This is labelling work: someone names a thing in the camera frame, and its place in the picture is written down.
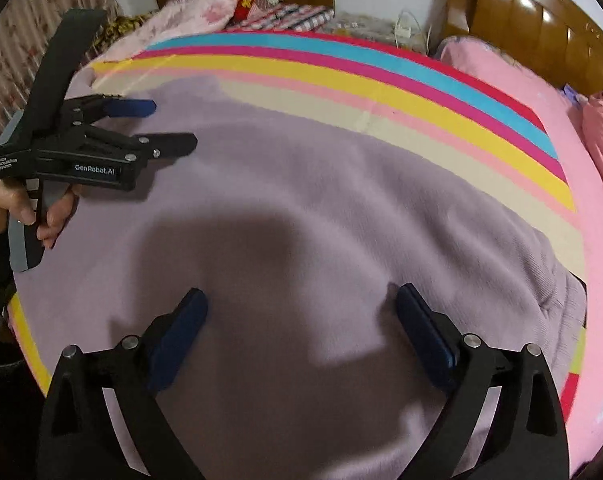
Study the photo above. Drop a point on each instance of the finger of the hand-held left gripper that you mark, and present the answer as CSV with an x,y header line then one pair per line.
x,y
174,144
131,108

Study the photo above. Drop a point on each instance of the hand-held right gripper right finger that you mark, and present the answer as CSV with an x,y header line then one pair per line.
x,y
426,340

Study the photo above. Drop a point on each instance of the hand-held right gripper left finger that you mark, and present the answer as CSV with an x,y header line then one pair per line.
x,y
181,340

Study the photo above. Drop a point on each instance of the lilac pants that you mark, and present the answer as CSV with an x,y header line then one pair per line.
x,y
281,185

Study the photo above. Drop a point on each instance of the person's left hand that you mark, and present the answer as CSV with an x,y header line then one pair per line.
x,y
56,217

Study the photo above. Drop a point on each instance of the yellow brown patterned cloth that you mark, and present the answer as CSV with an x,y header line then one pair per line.
x,y
124,24

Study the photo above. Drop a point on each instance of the pink floral quilt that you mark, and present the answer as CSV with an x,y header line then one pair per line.
x,y
191,10

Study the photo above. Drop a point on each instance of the floral striped curtain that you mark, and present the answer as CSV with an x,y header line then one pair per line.
x,y
26,35

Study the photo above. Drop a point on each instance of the rainbow striped blanket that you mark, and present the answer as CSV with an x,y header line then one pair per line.
x,y
331,77

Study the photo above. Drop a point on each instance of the checked cloth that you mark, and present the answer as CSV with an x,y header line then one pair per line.
x,y
291,17

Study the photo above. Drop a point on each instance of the pale patterned cloth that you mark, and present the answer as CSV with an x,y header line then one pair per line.
x,y
366,27

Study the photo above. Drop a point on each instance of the pink bed sheet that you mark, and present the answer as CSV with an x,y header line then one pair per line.
x,y
506,90

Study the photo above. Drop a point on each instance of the small purple cloth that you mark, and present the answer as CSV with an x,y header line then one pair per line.
x,y
574,96

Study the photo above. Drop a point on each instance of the glossy wooden headboard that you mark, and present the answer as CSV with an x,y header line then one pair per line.
x,y
531,25

